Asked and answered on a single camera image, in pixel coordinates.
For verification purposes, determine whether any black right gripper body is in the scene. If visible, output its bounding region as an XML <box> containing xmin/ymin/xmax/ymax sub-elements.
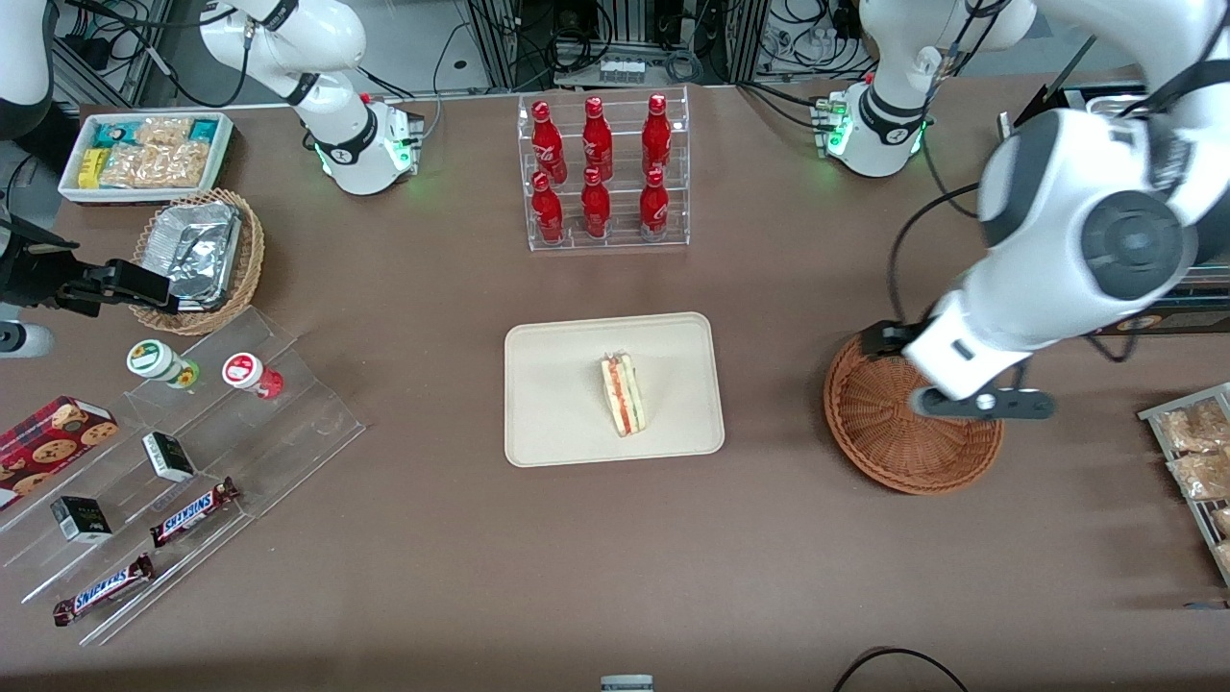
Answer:
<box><xmin>0</xmin><ymin>221</ymin><xmax>116</xmax><ymax>319</ymax></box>

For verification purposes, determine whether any triangular sandwich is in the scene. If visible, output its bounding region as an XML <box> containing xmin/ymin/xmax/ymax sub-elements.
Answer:
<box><xmin>601</xmin><ymin>352</ymin><xmax>649</xmax><ymax>439</ymax></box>

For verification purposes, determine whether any brown wicker basket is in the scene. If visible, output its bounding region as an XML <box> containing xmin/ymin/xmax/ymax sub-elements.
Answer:
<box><xmin>824</xmin><ymin>332</ymin><xmax>1005</xmax><ymax>496</ymax></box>

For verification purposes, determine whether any light wicker basket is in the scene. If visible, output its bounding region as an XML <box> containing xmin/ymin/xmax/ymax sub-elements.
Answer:
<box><xmin>132</xmin><ymin>188</ymin><xmax>266</xmax><ymax>336</ymax></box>

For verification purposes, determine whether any tray of packaged snacks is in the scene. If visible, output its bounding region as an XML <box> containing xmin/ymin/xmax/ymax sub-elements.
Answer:
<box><xmin>1139</xmin><ymin>383</ymin><xmax>1230</xmax><ymax>588</ymax></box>

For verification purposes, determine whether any beige rectangular tray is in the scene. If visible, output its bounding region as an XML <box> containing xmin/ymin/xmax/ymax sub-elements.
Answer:
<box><xmin>504</xmin><ymin>312</ymin><xmax>726</xmax><ymax>469</ymax></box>

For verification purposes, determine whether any aluminium foil container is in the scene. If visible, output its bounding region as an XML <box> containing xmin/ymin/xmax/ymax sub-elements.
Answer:
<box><xmin>144</xmin><ymin>201</ymin><xmax>242</xmax><ymax>312</ymax></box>

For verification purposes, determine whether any green lid cup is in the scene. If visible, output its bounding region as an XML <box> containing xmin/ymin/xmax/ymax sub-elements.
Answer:
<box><xmin>127</xmin><ymin>339</ymin><xmax>201</xmax><ymax>390</ymax></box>

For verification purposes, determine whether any white snack bin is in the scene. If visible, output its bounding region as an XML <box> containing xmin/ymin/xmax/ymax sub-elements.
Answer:
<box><xmin>58</xmin><ymin>111</ymin><xmax>235</xmax><ymax>207</ymax></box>

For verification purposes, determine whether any large clear cracker bag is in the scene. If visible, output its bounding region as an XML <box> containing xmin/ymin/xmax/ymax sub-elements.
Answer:
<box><xmin>99</xmin><ymin>142</ymin><xmax>210</xmax><ymax>189</ymax></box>

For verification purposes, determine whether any red lid cup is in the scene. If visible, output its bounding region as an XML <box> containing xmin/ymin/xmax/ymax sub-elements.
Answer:
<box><xmin>222</xmin><ymin>352</ymin><xmax>284</xmax><ymax>401</ymax></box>

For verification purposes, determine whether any small clear cracker bag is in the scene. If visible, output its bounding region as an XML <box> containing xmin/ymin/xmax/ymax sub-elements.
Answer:
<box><xmin>135</xmin><ymin>116</ymin><xmax>193</xmax><ymax>147</ymax></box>

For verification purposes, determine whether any red plaid cookie box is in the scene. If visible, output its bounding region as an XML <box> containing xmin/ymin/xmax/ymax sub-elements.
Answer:
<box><xmin>0</xmin><ymin>395</ymin><xmax>120</xmax><ymax>511</ymax></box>

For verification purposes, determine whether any small black box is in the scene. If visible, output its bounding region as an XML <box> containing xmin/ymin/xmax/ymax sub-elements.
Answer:
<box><xmin>142</xmin><ymin>432</ymin><xmax>197</xmax><ymax>483</ymax></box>
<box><xmin>50</xmin><ymin>495</ymin><xmax>114</xmax><ymax>545</ymax></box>

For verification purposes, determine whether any clear acrylic stepped display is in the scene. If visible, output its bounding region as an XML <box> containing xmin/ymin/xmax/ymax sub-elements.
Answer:
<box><xmin>0</xmin><ymin>307</ymin><xmax>367</xmax><ymax>648</ymax></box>

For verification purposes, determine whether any Snickers chocolate bar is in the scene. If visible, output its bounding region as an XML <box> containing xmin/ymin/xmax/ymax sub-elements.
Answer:
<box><xmin>149</xmin><ymin>477</ymin><xmax>242</xmax><ymax>550</ymax></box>
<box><xmin>52</xmin><ymin>553</ymin><xmax>156</xmax><ymax>628</ymax></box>

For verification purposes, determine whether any black food warmer machine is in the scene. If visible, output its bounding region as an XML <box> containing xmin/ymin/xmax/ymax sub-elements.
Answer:
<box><xmin>997</xmin><ymin>34</ymin><xmax>1230</xmax><ymax>337</ymax></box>

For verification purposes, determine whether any red cola bottle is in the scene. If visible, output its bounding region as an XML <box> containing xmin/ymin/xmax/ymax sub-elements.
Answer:
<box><xmin>531</xmin><ymin>100</ymin><xmax>568</xmax><ymax>184</ymax></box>
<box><xmin>642</xmin><ymin>93</ymin><xmax>673</xmax><ymax>179</ymax></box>
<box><xmin>580</xmin><ymin>167</ymin><xmax>612</xmax><ymax>239</ymax></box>
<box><xmin>639</xmin><ymin>168</ymin><xmax>670</xmax><ymax>237</ymax></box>
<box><xmin>582</xmin><ymin>96</ymin><xmax>614</xmax><ymax>182</ymax></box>
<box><xmin>531</xmin><ymin>171</ymin><xmax>565</xmax><ymax>244</ymax></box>

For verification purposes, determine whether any clear acrylic bottle rack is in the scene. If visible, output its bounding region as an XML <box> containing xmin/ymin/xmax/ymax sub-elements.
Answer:
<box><xmin>517</xmin><ymin>86</ymin><xmax>691</xmax><ymax>254</ymax></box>

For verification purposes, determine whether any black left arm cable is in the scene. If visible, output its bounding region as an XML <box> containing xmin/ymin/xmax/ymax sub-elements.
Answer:
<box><xmin>886</xmin><ymin>181</ymin><xmax>983</xmax><ymax>328</ymax></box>

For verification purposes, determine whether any black looped floor cable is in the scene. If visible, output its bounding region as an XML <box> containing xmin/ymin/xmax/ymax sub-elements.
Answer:
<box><xmin>831</xmin><ymin>647</ymin><xmax>972</xmax><ymax>692</ymax></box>

